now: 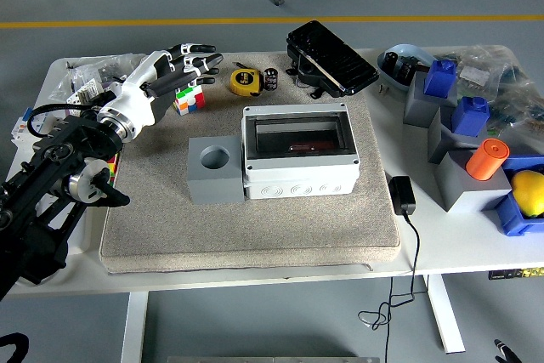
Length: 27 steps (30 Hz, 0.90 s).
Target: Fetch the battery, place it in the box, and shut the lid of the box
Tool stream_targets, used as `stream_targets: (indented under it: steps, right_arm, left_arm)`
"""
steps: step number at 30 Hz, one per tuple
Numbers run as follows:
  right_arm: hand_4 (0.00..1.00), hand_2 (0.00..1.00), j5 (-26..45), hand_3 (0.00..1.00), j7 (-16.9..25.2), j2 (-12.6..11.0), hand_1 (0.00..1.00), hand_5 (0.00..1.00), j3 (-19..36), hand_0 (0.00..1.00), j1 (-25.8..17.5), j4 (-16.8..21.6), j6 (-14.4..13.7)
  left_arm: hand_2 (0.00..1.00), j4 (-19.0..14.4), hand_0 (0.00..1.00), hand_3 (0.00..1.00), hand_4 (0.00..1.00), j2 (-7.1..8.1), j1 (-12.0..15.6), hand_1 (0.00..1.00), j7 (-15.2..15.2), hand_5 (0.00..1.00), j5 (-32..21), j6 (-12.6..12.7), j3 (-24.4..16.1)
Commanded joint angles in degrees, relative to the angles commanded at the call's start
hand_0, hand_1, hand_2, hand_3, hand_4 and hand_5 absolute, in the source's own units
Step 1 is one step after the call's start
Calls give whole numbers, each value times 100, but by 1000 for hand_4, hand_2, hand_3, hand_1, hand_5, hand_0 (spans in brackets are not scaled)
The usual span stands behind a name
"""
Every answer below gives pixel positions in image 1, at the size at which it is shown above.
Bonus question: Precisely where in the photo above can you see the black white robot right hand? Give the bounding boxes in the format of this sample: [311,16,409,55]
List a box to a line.
[494,338,522,363]

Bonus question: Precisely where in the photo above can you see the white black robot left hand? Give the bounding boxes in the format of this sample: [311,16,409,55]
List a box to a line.
[104,43,224,128]

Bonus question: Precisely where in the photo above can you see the orange cylinder battery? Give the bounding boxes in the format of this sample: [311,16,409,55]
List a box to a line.
[465,138,510,181]
[287,141,319,154]

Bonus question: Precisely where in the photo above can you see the grey junction box clear lid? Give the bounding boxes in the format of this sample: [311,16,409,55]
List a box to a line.
[241,102,361,201]

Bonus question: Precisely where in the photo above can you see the clear plastic bag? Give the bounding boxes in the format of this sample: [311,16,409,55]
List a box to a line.
[48,53,145,103]

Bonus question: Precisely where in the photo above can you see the colourful puzzle cube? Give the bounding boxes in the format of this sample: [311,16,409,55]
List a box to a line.
[173,84,207,116]
[106,152,122,188]

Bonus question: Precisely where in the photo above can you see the white table leg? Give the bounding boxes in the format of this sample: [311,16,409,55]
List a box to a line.
[424,274,465,354]
[121,292,150,363]

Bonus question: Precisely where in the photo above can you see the black table control panel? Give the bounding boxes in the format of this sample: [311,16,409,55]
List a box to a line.
[488,268,544,281]

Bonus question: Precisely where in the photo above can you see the yellow tape measure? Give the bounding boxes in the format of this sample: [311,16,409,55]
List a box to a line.
[229,68,261,96]

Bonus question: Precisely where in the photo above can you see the white blue circuit breaker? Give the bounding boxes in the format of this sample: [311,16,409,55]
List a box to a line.
[10,105,43,147]

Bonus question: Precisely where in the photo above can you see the grey holder block round hole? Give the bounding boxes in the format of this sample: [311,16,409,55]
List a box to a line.
[186,135,247,206]

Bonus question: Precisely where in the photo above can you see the blue plastic bin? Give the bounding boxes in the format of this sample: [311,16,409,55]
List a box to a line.
[493,154,544,237]

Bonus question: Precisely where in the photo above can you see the black cylindrical capacitor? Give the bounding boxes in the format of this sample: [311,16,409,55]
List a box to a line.
[263,66,280,91]

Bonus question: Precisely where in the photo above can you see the beige fabric mat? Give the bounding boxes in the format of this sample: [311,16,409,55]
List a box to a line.
[98,52,403,275]

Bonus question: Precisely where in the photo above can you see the black power adapter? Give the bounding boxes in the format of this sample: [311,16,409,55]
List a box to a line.
[388,175,417,216]

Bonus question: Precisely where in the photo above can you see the black plastic tool case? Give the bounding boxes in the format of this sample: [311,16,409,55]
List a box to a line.
[286,20,381,99]

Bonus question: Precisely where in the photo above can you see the blue plastic block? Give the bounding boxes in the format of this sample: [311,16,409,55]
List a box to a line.
[450,96,490,137]
[423,59,458,99]

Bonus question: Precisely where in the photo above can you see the light blue bowl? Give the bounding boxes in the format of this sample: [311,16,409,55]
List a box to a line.
[377,43,437,93]

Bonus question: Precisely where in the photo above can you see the clear bags of components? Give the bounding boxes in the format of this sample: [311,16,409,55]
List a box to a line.
[433,43,544,156]

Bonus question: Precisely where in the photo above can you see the white wall switch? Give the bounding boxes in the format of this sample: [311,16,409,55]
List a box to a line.
[63,77,105,107]

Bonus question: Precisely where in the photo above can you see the black adapter cord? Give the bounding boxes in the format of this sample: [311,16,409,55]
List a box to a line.
[358,212,430,363]

